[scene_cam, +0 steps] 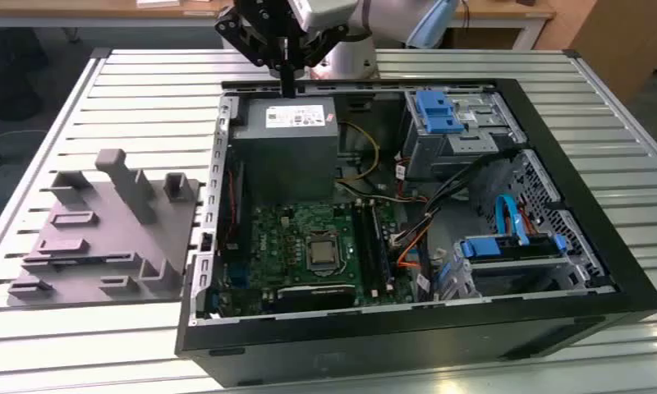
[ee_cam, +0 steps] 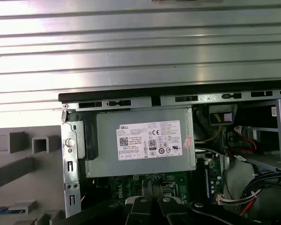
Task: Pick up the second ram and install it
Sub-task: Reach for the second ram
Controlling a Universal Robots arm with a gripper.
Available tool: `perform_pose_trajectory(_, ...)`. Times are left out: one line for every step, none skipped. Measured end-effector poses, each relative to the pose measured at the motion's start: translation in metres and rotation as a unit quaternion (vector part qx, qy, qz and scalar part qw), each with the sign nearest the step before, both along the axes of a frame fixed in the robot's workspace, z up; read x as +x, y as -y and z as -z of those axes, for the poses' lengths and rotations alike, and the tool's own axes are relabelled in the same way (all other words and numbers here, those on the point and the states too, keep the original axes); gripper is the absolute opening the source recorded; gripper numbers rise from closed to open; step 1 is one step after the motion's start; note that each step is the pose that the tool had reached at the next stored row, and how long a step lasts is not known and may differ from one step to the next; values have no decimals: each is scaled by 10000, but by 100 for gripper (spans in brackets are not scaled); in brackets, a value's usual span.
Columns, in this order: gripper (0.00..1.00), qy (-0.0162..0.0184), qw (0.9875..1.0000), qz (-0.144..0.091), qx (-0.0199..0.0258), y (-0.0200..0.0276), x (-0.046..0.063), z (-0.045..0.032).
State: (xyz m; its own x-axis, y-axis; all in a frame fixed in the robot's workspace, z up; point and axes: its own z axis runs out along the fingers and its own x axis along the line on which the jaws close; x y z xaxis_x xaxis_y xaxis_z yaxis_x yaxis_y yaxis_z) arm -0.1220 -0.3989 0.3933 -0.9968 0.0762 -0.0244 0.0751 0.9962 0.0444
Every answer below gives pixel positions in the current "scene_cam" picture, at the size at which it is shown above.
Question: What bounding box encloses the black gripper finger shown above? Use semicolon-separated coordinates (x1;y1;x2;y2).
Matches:
287;23;349;99
213;7;291;99

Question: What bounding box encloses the dark RAM stick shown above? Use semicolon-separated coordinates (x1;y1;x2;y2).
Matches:
369;201;393;291
47;254;135;266

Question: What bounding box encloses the blue disk carrier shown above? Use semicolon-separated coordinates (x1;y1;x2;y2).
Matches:
415;89;467;135

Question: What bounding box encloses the grey power supply unit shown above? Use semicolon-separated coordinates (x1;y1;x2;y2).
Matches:
228;97;341;204

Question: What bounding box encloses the CPU socket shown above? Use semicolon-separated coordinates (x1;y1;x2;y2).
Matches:
303;229;347;278

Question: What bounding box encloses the green motherboard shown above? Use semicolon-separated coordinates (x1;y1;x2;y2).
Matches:
219;199;417;318

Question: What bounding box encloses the silver CPU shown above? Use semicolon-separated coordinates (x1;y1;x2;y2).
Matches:
305;240;341;266

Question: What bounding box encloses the grey parts rack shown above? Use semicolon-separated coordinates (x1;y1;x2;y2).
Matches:
5;148;207;307

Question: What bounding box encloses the wooden cabinet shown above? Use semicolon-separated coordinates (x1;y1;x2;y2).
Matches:
536;0;657;103

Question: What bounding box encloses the hard disk in blue carrier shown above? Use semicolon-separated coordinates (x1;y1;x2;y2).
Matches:
459;233;568;263

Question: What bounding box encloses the black graphics card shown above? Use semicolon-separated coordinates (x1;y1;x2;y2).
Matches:
273;282;359;313

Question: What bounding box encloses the perforated metal disk bay cage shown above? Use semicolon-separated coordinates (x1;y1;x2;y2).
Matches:
452;236;602;299

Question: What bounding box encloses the black PC case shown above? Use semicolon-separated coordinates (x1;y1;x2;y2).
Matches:
173;76;657;389

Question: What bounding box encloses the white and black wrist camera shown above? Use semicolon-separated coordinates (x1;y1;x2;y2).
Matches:
287;0;359;33

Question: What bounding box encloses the yellow wire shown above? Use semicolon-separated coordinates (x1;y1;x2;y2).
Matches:
336;121;383;181

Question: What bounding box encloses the wooden desk white frame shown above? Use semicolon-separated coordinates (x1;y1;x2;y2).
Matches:
0;0;558;50

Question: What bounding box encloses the black wire bundle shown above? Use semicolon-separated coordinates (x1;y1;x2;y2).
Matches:
421;149;519;218

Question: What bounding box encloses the orange wire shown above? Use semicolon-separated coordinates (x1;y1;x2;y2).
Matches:
396;241;423;270

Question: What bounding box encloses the blue data wire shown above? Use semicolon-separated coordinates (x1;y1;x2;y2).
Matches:
495;195;531;247

